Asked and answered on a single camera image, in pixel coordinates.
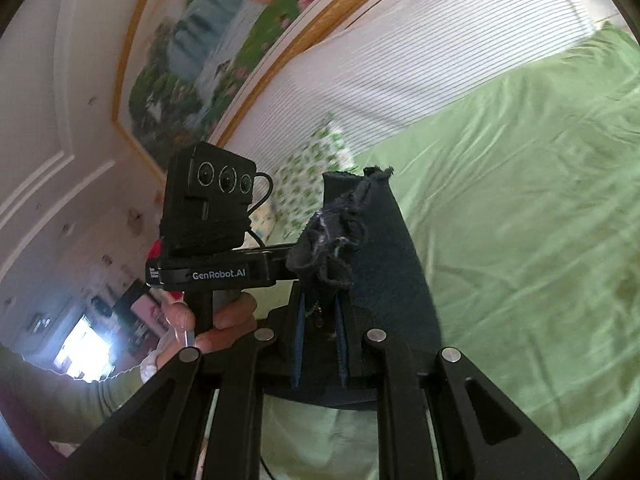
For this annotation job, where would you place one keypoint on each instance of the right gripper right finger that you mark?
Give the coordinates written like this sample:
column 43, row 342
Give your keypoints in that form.
column 341, row 344

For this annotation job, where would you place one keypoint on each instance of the black shelf with pink items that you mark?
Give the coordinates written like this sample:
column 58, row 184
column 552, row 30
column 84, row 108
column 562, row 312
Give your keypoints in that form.
column 140, row 319

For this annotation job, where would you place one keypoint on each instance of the light green bed sheet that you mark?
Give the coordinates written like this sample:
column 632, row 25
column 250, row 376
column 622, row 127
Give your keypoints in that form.
column 522, row 200

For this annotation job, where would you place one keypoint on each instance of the person's left hand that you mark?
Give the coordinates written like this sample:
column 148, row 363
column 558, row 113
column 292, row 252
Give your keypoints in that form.
column 231, row 323

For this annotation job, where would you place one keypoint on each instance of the white striped headboard cushion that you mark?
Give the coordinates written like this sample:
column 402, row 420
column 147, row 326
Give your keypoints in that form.
column 402, row 64

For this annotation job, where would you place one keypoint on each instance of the green white patterned pillow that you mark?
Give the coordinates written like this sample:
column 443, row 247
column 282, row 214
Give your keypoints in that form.
column 298, row 183

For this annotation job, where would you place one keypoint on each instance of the dark navy pants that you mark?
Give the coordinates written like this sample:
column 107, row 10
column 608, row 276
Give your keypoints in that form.
column 357, row 248

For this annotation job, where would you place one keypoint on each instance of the black camera box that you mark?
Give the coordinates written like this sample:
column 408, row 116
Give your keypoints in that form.
column 207, row 195

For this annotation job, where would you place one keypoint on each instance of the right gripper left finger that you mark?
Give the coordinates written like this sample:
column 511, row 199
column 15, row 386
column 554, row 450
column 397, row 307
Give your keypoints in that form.
column 298, row 308

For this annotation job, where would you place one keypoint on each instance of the gold framed landscape painting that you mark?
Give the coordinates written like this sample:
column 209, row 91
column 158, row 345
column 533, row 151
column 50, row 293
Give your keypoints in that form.
column 184, row 61

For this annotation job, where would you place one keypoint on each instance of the left forearm green sleeve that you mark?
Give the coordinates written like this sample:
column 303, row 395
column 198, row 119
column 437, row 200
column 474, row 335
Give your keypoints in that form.
column 65, row 409

